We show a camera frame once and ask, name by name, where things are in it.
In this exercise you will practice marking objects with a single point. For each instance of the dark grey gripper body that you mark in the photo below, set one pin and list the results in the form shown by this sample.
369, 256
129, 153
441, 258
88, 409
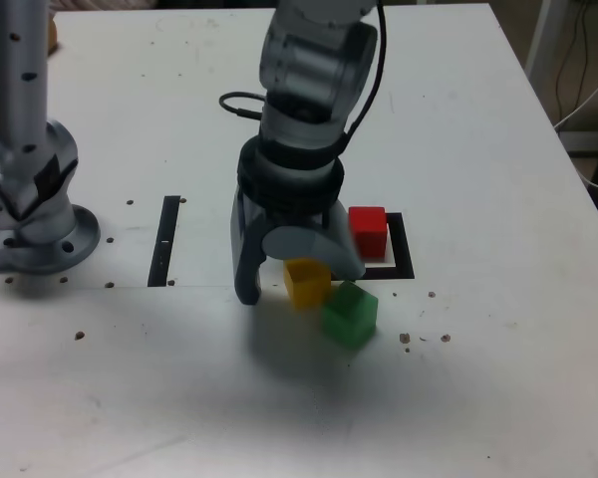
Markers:
304, 220

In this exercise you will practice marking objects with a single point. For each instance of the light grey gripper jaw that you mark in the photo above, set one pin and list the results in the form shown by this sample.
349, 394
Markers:
299, 244

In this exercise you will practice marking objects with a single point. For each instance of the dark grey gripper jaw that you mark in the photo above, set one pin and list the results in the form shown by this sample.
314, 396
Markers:
246, 249

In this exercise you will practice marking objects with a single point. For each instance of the yellow cube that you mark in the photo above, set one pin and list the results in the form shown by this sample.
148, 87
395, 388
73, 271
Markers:
306, 286

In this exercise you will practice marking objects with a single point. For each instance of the red cube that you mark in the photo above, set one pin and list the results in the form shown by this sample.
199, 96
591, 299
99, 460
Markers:
371, 234

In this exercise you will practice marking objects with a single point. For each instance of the green cube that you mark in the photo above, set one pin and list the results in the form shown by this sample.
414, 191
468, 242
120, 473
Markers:
349, 318

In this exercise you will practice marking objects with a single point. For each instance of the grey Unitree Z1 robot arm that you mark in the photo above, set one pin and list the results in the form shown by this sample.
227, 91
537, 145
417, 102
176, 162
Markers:
20, 99

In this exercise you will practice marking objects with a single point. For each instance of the black tape square outline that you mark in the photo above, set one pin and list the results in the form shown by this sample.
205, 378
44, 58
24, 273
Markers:
401, 249

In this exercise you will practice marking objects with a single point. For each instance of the black tape strip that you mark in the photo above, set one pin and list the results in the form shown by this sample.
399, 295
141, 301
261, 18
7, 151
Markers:
163, 239

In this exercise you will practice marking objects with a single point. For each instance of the white metal frame leg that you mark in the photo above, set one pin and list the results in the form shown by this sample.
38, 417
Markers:
540, 40

